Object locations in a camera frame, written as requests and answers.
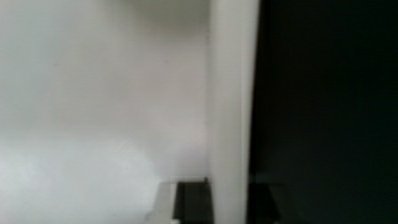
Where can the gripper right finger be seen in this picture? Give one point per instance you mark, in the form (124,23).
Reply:
(270,209)

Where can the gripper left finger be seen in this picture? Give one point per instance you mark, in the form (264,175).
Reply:
(183,203)

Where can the white square table top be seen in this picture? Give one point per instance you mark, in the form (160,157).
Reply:
(124,107)

